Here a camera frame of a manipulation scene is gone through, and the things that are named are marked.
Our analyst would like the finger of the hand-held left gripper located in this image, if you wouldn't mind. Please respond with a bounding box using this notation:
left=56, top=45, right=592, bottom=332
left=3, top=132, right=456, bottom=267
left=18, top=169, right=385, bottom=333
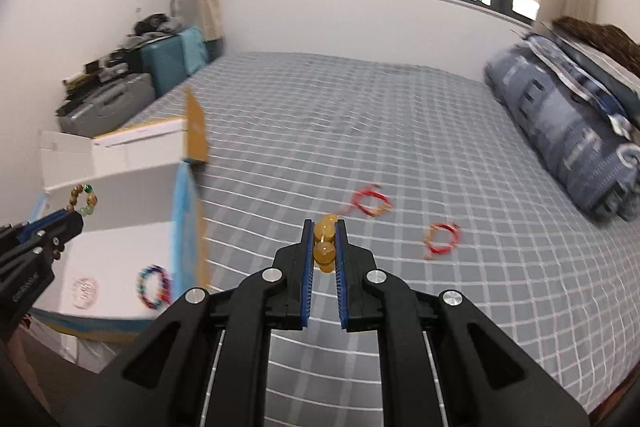
left=0, top=227, right=66, bottom=276
left=15, top=208, right=85, bottom=244

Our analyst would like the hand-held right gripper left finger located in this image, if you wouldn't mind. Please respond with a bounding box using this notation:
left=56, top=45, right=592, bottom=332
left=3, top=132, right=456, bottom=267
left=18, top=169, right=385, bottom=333
left=60, top=218, right=316, bottom=427

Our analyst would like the brown bead bracelet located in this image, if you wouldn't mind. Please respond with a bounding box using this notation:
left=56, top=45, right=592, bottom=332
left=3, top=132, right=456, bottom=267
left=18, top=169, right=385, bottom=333
left=68, top=184, right=98, bottom=217

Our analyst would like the yellow bead bracelet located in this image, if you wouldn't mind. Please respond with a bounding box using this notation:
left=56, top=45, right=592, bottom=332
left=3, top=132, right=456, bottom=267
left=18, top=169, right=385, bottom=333
left=311, top=214, right=340, bottom=274

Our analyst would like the dark clutter pile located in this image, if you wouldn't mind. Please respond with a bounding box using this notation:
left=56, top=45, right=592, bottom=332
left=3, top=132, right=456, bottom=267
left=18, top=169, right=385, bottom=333
left=132, top=12, right=187, bottom=38

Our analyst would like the teal suitcase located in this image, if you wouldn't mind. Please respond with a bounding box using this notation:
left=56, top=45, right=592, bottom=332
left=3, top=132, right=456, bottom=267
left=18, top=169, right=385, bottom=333
left=139, top=27, right=208, bottom=98

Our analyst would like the red cord bracelet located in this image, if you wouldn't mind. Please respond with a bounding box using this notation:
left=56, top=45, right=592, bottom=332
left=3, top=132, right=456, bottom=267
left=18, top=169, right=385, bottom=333
left=340, top=184, right=393, bottom=219
left=422, top=222, right=462, bottom=260

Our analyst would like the grey suitcase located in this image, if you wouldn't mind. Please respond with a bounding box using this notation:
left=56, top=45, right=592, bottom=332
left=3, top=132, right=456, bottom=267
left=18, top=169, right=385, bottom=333
left=57, top=73, right=157, bottom=138

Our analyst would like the blue and orange cardboard box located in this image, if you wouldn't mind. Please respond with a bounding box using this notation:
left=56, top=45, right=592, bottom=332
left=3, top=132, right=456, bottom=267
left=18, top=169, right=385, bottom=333
left=32, top=86, right=211, bottom=348

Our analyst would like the folded blue printed quilt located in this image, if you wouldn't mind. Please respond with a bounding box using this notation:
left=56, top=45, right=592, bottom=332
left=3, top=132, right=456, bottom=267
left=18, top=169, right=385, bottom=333
left=484, top=34, right=640, bottom=222

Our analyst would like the bed with grey checked sheet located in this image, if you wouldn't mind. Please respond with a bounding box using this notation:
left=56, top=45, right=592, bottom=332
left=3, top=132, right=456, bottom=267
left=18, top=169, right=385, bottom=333
left=95, top=52, right=640, bottom=427

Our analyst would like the multicolour glass bead bracelet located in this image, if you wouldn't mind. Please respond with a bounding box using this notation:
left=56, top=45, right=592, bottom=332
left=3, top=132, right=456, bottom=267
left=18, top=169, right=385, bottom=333
left=137, top=264, right=173, bottom=309

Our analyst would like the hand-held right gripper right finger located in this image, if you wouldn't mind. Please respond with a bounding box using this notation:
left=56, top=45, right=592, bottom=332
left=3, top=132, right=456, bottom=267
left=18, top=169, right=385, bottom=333
left=335, top=218, right=591, bottom=427

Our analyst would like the pink bead bracelet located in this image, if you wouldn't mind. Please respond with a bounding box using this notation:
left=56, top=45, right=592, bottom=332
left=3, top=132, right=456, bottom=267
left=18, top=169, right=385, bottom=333
left=71, top=277, right=100, bottom=308

